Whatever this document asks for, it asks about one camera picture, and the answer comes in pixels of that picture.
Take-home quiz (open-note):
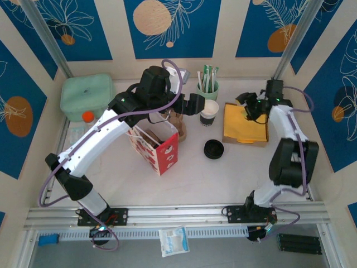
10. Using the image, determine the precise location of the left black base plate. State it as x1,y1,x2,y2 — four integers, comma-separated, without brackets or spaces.
77,208,129,227

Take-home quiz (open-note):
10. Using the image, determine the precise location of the red white paper gift bag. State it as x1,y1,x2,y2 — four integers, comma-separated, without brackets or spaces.
126,116,179,176

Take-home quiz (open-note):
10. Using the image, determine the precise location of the clear blister packet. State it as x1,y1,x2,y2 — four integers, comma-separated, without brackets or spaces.
67,127,86,145

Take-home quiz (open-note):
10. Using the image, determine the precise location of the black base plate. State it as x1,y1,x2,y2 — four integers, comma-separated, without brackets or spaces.
77,208,129,227
223,205,278,224

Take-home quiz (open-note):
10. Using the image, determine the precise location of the black strip bundle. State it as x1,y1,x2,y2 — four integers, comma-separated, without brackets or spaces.
277,233,323,255

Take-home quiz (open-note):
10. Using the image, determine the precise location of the mint green lidded container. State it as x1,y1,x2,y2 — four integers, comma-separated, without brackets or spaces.
60,73,117,122

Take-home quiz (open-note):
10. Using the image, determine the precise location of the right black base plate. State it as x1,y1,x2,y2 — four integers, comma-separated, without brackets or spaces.
223,205,278,224

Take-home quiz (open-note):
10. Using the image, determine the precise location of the white slotted cable duct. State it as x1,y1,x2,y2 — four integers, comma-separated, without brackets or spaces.
60,226,249,241

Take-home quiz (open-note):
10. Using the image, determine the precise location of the blue small block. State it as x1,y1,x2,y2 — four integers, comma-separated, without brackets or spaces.
38,233,60,247

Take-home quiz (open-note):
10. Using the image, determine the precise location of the blue white wipe packet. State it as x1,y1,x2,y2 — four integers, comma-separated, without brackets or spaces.
158,225,190,258

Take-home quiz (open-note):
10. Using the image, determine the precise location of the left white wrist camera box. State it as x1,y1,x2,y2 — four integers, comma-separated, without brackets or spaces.
167,68,191,94

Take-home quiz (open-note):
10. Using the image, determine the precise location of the aluminium frame post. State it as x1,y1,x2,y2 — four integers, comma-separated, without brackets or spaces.
272,0,326,84
21,0,74,79

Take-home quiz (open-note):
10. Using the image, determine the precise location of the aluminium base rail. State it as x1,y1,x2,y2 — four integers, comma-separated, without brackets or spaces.
23,202,331,231

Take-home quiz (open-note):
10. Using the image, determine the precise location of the orange capped small bottle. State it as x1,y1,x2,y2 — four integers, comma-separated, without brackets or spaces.
81,111,97,125

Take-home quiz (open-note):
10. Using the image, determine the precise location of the green wrapped stirrer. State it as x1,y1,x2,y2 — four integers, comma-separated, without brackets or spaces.
202,64,210,93
212,66,220,92

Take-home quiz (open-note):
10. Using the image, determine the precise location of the black controller board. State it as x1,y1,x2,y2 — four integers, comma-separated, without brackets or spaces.
247,225,274,243
89,224,113,238

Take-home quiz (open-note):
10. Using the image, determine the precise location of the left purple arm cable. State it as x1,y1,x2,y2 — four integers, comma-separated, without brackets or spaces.
37,59,185,251

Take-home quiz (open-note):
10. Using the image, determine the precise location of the mint green holder cup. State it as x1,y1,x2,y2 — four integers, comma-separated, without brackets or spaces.
196,82,220,101

